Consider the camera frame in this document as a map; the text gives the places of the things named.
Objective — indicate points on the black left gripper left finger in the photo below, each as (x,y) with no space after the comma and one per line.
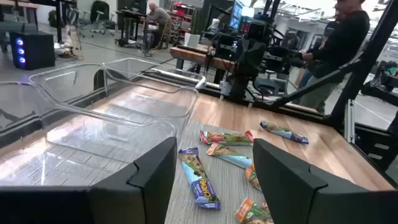
(149,186)

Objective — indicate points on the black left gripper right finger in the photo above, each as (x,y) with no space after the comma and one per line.
(289,186)

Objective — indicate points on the orange granola bar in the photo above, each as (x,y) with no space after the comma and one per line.
(252,213)
(231,155)
(251,177)

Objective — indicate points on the blue granola bar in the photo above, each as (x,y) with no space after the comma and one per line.
(284,132)
(199,177)

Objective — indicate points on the red granola bar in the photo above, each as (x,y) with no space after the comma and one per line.
(227,137)

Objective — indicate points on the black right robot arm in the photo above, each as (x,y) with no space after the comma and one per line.
(241,85)

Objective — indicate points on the lit computer monitor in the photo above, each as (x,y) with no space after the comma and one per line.
(236,15)

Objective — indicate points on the wooden workbench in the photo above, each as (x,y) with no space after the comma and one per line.
(199,57)

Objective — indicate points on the grey woven placemat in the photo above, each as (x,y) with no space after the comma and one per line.
(230,186)

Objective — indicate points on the white box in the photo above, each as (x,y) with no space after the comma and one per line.
(192,40)

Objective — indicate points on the storage shelf rack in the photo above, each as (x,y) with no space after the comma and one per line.
(180,25)

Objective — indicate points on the standing person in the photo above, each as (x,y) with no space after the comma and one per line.
(342,40)

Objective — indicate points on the seated person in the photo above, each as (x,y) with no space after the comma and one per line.
(160,18)

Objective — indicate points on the black office desk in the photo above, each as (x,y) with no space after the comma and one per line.
(130,14)

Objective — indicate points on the black office chair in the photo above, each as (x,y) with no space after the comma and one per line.
(99,12)

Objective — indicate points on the black computer tower blue lights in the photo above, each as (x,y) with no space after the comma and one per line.
(37,49)

